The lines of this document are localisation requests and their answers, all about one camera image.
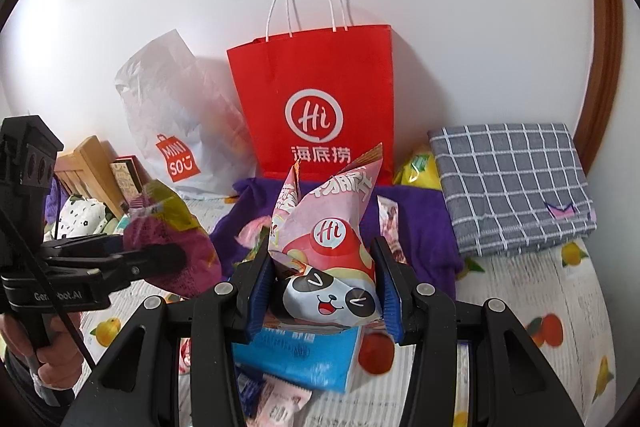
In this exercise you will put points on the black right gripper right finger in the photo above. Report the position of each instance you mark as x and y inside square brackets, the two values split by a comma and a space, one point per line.
[419, 315]

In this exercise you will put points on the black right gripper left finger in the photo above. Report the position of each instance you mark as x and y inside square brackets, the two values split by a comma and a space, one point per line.
[231, 312]

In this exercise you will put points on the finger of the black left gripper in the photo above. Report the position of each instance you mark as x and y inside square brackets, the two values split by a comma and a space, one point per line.
[89, 246]
[119, 268]

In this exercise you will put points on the pink panda snack packet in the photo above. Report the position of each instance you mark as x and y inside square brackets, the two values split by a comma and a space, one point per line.
[326, 276]

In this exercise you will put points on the dark blue snack packet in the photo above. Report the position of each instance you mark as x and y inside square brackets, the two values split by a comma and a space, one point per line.
[250, 384]

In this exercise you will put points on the pink strawberry snack packet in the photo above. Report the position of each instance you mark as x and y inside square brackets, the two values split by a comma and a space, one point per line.
[279, 402]

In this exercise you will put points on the person's left hand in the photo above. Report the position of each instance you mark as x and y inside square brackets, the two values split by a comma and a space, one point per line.
[61, 362]

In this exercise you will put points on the white black-spotted cloth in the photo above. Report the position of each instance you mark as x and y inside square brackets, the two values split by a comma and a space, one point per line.
[80, 217]

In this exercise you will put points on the purple cloth on rack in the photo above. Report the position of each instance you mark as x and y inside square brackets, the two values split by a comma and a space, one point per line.
[55, 201]

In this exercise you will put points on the purple towel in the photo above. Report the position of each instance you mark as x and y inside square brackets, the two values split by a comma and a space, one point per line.
[425, 232]

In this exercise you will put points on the wooden rack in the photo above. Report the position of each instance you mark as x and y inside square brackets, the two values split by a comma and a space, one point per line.
[86, 171]

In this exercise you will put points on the patterned book red cover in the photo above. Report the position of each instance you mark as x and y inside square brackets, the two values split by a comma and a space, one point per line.
[129, 175]

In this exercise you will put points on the small pink peach packet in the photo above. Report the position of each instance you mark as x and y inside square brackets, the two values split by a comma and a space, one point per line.
[249, 236]

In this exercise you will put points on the blue white tissue pack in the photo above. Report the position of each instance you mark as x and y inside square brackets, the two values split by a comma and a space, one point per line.
[316, 362]

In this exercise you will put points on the fruit print bed sheet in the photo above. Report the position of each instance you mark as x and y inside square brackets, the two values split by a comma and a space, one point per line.
[555, 294]

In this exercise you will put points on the white Miniso plastic bag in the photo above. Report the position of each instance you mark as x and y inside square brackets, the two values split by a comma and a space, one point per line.
[192, 137]

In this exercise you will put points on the yellow snack bag behind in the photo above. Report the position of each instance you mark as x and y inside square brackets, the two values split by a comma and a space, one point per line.
[420, 170]

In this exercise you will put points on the grey checked folded cloth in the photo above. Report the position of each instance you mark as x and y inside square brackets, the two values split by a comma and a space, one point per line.
[512, 189]

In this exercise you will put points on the red paper Hi bag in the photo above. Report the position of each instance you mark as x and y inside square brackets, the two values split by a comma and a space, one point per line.
[319, 97]

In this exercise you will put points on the brown wooden door frame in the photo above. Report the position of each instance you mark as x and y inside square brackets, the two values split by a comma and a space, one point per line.
[608, 36]

